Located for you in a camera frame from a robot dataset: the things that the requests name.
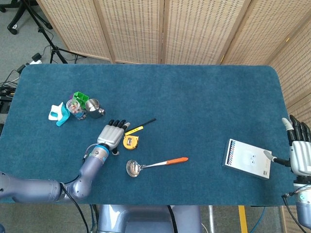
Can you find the black tripod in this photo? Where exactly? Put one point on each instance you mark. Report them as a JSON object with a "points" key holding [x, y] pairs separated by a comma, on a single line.
{"points": [[52, 46]]}

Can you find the stainless steel mug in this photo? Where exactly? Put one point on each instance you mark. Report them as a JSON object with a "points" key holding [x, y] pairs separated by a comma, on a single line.
{"points": [[93, 109]]}

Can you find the clear plastic jar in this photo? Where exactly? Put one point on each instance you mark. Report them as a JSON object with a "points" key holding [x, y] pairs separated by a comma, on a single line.
{"points": [[76, 110]]}

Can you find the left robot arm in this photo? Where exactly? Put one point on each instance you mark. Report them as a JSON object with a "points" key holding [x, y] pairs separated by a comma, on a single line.
{"points": [[36, 189]]}

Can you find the teal and white cloth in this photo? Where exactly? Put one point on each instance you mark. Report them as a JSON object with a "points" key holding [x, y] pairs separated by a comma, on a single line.
{"points": [[63, 116]]}

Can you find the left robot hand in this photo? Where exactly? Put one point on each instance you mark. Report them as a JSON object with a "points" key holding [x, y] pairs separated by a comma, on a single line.
{"points": [[111, 136]]}

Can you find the white power strip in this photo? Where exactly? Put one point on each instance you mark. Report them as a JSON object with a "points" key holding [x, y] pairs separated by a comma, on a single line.
{"points": [[36, 59]]}

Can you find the yellow tape measure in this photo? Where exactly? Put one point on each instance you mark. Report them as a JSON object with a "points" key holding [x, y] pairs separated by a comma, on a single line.
{"points": [[131, 143]]}

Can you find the green plastic basket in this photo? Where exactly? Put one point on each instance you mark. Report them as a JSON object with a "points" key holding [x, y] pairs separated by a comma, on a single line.
{"points": [[81, 95]]}

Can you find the wood rattan folding screen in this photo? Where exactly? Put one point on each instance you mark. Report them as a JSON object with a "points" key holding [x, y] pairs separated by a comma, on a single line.
{"points": [[194, 31]]}

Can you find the grey robot torso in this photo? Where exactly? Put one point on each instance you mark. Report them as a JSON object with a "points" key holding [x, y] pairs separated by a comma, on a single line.
{"points": [[145, 218]]}

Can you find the blue table cloth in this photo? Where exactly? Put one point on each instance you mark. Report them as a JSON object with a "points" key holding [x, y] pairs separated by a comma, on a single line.
{"points": [[182, 97]]}

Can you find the black office chair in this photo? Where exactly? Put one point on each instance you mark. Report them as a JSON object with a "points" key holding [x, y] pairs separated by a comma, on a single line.
{"points": [[17, 17]]}

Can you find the grey white printed box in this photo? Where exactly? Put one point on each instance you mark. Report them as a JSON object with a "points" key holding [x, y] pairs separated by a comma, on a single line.
{"points": [[245, 160]]}

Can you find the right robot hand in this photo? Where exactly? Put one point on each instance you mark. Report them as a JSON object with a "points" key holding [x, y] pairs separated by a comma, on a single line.
{"points": [[301, 157]]}

